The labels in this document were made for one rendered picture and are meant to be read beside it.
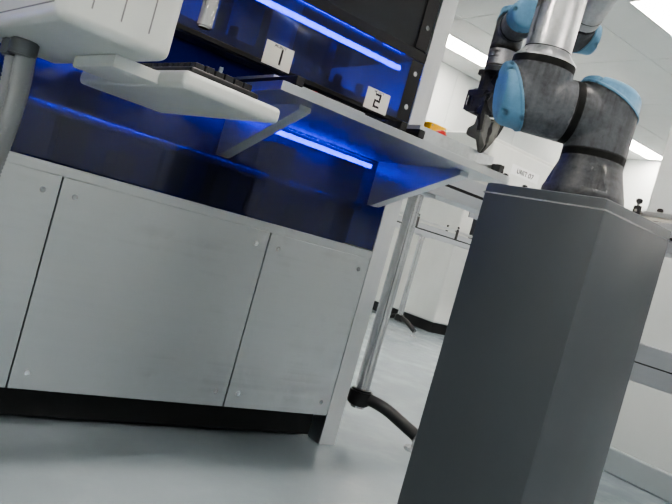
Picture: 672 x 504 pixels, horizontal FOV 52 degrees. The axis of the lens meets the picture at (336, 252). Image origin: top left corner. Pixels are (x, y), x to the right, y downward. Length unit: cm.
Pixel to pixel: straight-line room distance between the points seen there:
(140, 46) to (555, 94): 71
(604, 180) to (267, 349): 104
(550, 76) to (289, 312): 99
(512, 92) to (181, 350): 104
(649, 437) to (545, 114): 192
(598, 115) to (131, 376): 121
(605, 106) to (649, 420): 187
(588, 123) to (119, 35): 81
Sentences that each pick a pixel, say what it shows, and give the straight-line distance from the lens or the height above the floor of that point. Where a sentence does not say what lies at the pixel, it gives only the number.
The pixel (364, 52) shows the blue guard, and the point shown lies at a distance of 200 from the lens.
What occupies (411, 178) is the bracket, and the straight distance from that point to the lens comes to 190.
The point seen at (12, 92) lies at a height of 70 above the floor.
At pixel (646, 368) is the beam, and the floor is 48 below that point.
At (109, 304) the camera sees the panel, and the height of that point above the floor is 31.
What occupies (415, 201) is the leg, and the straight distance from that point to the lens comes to 234.
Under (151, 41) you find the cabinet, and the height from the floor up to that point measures 82.
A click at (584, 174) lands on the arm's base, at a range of 131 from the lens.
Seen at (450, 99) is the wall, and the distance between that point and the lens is 854.
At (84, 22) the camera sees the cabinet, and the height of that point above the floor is 81.
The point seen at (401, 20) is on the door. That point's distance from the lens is 210.
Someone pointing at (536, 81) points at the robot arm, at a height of 97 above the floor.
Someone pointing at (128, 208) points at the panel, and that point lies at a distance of 169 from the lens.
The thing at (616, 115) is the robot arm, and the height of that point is 95.
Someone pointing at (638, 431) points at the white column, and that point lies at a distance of 303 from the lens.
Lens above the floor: 61
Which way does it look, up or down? 1 degrees down
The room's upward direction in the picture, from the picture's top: 16 degrees clockwise
